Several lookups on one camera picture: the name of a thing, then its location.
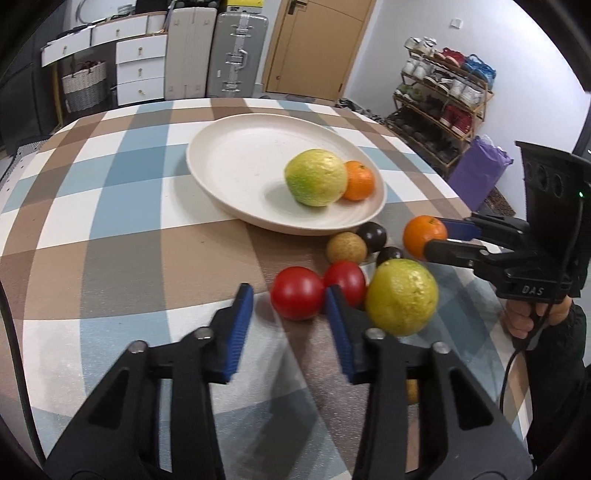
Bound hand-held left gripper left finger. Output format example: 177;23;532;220
44;282;254;480

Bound dark purple passion fruit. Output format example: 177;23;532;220
355;222;387;253
376;246;404;268

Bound brown patterned doormat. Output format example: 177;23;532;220
480;185;517;217

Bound large red tomato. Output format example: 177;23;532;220
270;266;326;321

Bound person's right forearm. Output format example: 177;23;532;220
525;302;591;469

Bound white dotted rug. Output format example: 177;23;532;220
0;143;47;204

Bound checkered tablecloth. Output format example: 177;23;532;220
0;97;532;480

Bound pale yellow guava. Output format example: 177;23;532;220
366;258;439;337

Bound group of assorted shoes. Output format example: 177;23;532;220
388;37;497;162

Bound sneakers on floor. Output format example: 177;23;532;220
337;98;386;123

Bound person's right hand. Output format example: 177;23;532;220
503;298;574;340

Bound silver suitcase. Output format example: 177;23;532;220
206;12;269;99

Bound wooden shoe rack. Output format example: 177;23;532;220
385;37;496;169

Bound white desk with drawers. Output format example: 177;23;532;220
41;11;168;68

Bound purple bag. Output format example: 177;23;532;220
448;135;514;213

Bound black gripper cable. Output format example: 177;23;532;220
500;189;583;412

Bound beige suitcase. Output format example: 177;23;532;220
165;7;218;101

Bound woven laundry basket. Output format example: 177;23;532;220
61;60;109;114

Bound cream round plate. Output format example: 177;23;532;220
186;114;387;236

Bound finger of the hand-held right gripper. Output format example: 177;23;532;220
441;213;532;246
424;237;509;278

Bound orange mandarin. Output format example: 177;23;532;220
342;160;376;201
403;215;448;260

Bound white drawer cabinet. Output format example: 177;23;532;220
115;34;168;107

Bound wooden door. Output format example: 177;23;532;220
262;0;377;101

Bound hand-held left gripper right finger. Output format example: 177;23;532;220
324;285;536;480

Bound small red tomato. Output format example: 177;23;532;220
323;261;368;309

